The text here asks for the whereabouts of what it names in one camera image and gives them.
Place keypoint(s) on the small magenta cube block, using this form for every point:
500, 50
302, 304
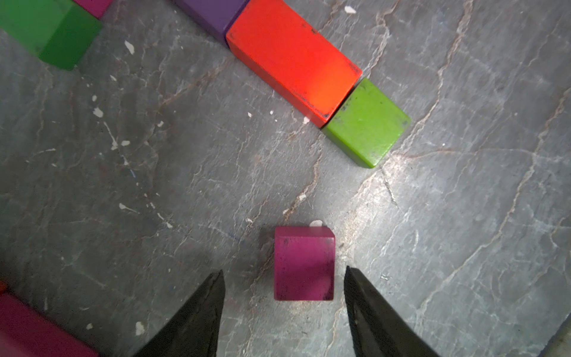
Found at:
304, 263

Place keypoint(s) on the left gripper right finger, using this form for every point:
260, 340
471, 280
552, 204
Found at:
376, 328

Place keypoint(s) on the long magenta block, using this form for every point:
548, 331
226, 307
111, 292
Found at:
96, 8

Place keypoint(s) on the purple block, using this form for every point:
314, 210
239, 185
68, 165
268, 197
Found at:
215, 16

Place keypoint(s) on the light green cube block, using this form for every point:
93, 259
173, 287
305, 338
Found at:
367, 125

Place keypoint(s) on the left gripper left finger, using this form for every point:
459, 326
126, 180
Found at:
194, 329

